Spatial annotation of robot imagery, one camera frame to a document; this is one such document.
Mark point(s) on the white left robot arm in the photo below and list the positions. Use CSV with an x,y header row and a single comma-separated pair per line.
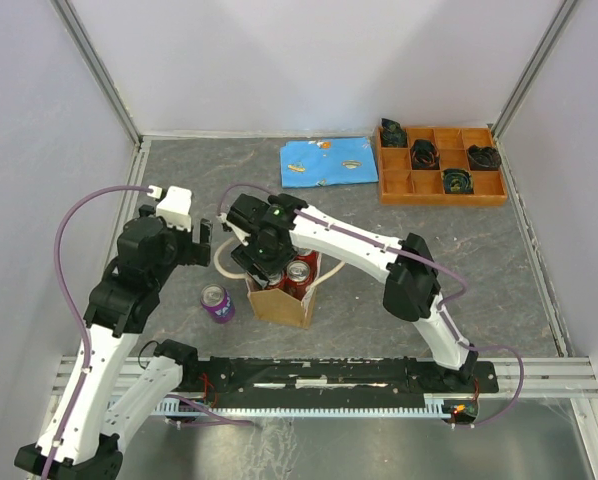
x,y
88,435

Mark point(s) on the light blue cable duct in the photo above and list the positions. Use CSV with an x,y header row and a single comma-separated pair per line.
x,y
432,409

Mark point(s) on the orange wooden divided tray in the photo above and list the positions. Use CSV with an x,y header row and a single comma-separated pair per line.
x,y
400,184

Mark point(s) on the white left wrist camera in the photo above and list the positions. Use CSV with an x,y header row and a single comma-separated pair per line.
x,y
173,206

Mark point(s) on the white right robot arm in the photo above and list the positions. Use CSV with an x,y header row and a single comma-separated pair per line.
x,y
408,273

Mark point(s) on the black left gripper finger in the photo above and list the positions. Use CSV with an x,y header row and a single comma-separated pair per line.
x,y
203,233
201,255

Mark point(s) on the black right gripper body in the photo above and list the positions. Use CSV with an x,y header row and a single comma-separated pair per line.
x,y
269,260

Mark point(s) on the canvas bag with cat print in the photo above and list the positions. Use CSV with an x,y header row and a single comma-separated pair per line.
x,y
276,306

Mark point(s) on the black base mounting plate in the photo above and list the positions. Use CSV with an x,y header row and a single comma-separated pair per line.
x,y
311,384

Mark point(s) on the dark rolled sock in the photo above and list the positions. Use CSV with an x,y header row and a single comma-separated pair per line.
x,y
392,134
483,158
424,155
457,181

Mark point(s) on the red cola can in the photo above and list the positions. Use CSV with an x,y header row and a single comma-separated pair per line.
x,y
298,278
276,281
310,257
256,284

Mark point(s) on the aluminium frame rail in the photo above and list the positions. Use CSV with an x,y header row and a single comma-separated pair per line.
x,y
68,15

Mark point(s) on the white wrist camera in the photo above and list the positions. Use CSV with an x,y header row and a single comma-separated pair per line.
x,y
242,236
173,206

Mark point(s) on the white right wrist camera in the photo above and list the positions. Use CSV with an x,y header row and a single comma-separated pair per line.
x,y
242,236

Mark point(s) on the blue printed cloth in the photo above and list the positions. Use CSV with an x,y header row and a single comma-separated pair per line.
x,y
327,162

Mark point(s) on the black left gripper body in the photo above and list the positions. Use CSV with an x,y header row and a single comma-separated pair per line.
x,y
179,250

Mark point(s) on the purple soda can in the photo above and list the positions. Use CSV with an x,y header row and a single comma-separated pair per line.
x,y
217,302

